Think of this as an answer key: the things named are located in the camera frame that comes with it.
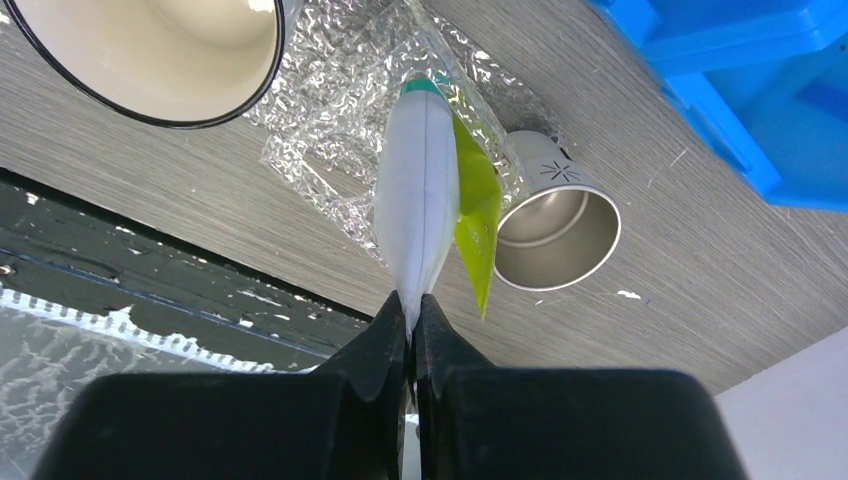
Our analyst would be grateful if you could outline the clear square textured holder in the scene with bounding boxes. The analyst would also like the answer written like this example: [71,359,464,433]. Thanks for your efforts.
[260,0,531,266]

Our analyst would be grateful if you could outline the clear oval textured tray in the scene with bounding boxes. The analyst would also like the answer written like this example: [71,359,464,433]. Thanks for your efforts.
[245,1,560,137]

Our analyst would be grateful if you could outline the teal cap toothpaste tube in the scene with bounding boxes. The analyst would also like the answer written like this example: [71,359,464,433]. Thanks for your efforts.
[374,77,459,336]

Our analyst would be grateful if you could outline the white enamel mug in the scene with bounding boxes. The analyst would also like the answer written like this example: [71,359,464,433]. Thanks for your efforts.
[4,0,304,129]

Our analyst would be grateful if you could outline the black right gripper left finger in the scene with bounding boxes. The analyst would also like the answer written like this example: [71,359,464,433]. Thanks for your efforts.
[34,294,406,479]

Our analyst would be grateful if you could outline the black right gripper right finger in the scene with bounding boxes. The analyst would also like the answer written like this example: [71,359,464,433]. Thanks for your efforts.
[412,295,745,479]

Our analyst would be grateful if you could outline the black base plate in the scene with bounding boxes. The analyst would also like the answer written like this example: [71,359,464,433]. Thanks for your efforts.
[1,170,370,371]

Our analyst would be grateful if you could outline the small metal cup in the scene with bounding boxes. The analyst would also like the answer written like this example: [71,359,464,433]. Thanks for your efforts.
[494,130,622,292]

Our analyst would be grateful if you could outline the blue three-compartment plastic bin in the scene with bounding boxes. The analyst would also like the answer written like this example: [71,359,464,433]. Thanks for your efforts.
[594,0,847,212]

